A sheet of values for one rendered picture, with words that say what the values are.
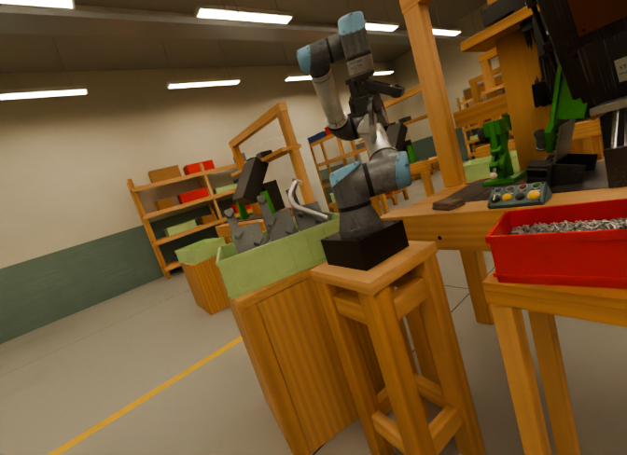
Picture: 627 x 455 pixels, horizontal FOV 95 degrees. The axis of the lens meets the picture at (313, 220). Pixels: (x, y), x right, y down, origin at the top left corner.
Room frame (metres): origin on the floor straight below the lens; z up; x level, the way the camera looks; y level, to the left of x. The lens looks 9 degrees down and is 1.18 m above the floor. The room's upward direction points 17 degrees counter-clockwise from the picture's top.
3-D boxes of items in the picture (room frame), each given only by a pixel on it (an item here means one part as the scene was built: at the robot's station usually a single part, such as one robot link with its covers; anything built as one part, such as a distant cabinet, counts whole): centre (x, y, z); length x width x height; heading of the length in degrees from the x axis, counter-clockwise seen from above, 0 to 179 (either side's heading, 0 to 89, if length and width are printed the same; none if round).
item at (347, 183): (0.98, -0.16, 1.11); 0.13 x 0.12 x 0.14; 78
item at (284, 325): (1.47, 0.18, 0.39); 0.68 x 0.52 x 0.79; 114
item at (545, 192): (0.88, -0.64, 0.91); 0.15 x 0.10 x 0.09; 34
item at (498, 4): (1.26, -1.01, 1.59); 0.15 x 0.07 x 0.07; 34
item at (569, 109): (0.92, -0.90, 1.17); 0.13 x 0.12 x 0.20; 34
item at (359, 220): (0.98, -0.15, 1.00); 0.15 x 0.15 x 0.10
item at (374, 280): (0.98, -0.15, 0.83); 0.32 x 0.32 x 0.04; 31
